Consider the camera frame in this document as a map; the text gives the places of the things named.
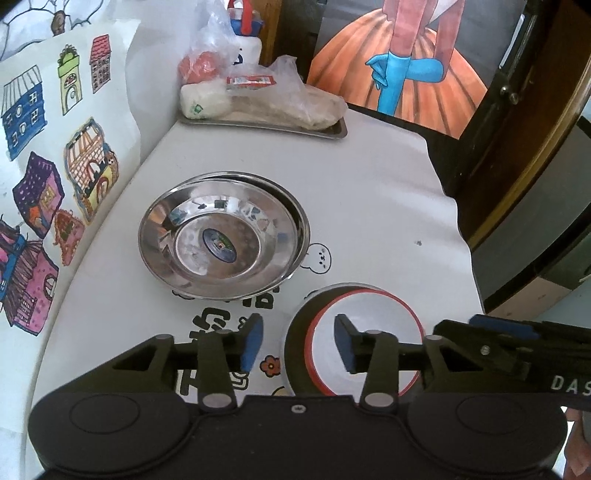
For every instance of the wooden door frame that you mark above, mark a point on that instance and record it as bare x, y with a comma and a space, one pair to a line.
281, 32

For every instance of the white food packet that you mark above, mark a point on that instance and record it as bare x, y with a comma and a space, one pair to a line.
203, 101

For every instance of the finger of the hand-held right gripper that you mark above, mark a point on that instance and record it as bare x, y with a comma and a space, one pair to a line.
503, 326
480, 348

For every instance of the colourful houses drawing poster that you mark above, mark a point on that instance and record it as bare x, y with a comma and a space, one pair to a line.
55, 194

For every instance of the red food in plastic bag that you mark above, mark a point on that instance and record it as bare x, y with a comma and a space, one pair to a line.
201, 67

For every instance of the dark wooden door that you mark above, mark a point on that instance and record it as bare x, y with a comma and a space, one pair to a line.
517, 138

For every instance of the person's right hand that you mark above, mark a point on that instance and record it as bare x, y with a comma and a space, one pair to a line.
579, 443

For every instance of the orange dress painting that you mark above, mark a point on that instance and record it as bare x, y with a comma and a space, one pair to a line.
406, 69

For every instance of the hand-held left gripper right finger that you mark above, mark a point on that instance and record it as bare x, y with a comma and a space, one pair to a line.
344, 344

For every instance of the white bowl with red rim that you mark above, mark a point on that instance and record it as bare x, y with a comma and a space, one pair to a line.
383, 314
295, 341

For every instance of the clear plastic food bag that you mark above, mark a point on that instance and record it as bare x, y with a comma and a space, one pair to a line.
291, 101

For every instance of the stainless steel plate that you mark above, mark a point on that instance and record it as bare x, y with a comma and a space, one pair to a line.
295, 217
207, 240

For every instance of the stainless steel tray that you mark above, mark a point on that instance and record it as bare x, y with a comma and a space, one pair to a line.
263, 125

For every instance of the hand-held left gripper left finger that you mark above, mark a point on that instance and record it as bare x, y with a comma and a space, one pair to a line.
251, 344

